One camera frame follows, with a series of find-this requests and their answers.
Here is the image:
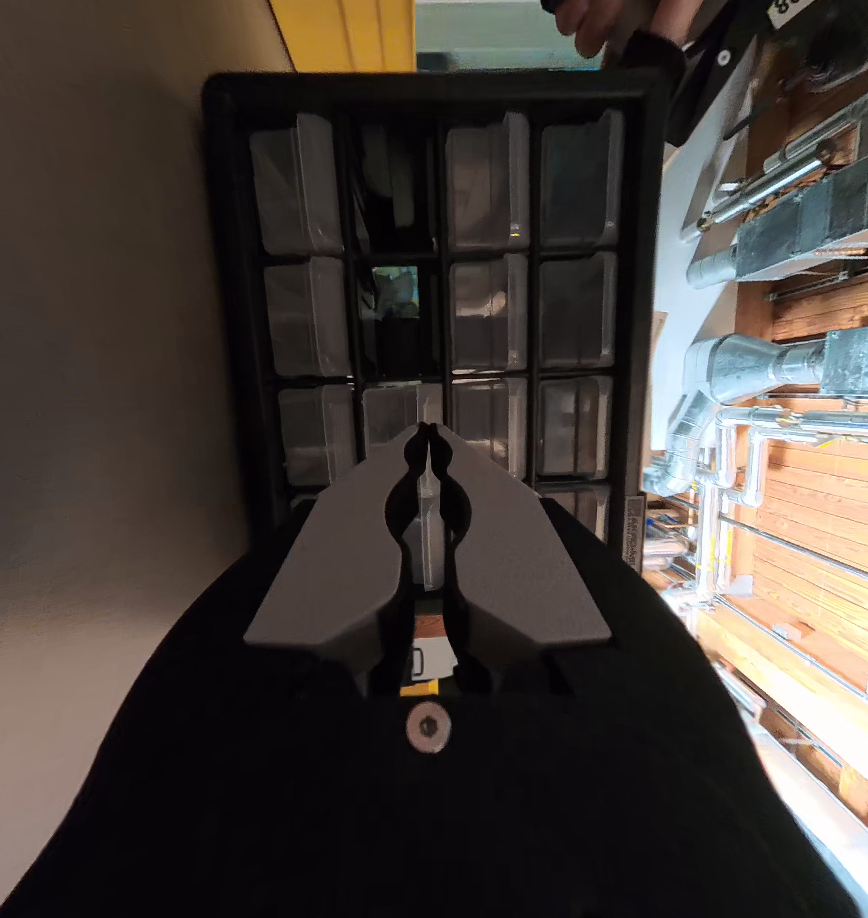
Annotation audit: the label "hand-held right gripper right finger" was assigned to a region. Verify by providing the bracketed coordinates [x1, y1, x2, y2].
[433, 423, 613, 692]

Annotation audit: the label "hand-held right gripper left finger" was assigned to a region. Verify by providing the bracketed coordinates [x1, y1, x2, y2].
[244, 420, 432, 695]

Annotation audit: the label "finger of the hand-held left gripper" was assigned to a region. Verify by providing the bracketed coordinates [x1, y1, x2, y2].
[681, 39, 761, 148]

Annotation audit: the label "clear plastic drawer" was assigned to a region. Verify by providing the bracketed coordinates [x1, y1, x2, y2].
[361, 382, 448, 595]

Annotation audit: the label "black drawer cabinet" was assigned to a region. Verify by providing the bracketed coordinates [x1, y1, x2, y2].
[201, 70, 670, 578]

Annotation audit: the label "person's left hand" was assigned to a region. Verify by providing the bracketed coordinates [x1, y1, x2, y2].
[549, 0, 689, 60]

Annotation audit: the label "metal ceiling pipes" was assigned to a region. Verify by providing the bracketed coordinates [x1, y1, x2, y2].
[681, 89, 868, 241]

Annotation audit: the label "dark rectangular air duct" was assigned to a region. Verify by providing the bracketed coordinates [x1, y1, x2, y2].
[735, 154, 868, 282]

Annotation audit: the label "silver ventilation duct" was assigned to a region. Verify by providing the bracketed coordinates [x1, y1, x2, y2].
[681, 333, 829, 410]

